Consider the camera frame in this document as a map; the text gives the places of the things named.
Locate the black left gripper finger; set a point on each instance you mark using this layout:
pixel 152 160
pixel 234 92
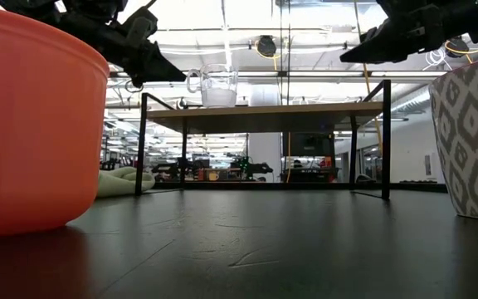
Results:
pixel 152 68

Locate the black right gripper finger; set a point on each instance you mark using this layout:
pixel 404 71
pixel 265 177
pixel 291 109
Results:
pixel 384 45

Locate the clear glass mug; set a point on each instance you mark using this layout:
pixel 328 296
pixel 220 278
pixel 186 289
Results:
pixel 219 93

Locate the white grey patterned mug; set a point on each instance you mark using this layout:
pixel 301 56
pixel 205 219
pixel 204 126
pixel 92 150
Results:
pixel 471 141

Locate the orange plastic cup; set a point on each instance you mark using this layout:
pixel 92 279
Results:
pixel 35 133

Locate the black lab robot arm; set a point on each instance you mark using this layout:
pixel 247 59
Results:
pixel 251 168
pixel 166 170

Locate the wooden shelf with black legs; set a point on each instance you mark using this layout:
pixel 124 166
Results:
pixel 264 114

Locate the ceiling light strip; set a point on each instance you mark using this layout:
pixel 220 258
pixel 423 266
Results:
pixel 313 73

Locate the pale green cloth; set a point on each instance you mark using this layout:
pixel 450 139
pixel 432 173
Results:
pixel 123 182

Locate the small yellow mug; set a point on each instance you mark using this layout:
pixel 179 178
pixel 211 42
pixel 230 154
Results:
pixel 213 176

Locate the black rectangular screen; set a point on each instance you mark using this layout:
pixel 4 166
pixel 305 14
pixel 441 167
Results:
pixel 307 144

